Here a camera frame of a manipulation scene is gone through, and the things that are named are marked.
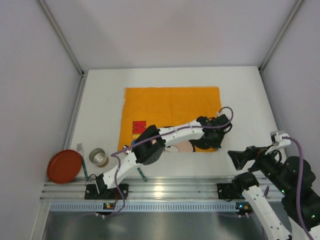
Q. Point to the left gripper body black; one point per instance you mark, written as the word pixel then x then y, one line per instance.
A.
pixel 210 136

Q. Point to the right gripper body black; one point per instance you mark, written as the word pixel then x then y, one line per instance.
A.
pixel 246 155

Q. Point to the orange cartoon mouse placemat cloth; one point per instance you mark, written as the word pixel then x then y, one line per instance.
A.
pixel 164 107

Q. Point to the spoon with green handle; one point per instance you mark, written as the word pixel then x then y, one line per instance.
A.
pixel 128 151

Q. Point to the silver metal cup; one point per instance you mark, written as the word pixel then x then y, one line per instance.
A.
pixel 98 157

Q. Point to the fork with green handle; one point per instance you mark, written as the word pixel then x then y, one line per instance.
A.
pixel 79 149

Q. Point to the red round plate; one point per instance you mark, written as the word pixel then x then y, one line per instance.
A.
pixel 64 166

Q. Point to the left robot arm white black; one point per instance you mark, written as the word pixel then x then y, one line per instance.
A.
pixel 150 145

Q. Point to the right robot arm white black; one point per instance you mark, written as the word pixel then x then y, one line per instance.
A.
pixel 280 193

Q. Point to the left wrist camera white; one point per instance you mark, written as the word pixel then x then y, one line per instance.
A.
pixel 219 114

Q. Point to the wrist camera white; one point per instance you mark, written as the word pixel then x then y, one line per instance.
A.
pixel 280 140
pixel 219 114

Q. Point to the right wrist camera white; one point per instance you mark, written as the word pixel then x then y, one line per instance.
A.
pixel 280 140

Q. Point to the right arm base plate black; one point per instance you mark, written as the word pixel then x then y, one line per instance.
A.
pixel 227 192

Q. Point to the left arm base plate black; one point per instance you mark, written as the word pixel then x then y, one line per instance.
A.
pixel 91 193

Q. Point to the right aluminium frame post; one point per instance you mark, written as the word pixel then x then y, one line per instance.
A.
pixel 281 33

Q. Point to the aluminium frame post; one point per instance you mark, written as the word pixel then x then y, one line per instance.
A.
pixel 59 33
pixel 281 33

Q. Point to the aluminium mounting rail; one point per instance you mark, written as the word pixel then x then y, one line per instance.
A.
pixel 155 189

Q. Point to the perforated cable duct grey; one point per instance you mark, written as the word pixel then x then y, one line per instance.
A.
pixel 87 206

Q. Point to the left aluminium frame post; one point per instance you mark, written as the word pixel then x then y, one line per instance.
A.
pixel 59 33

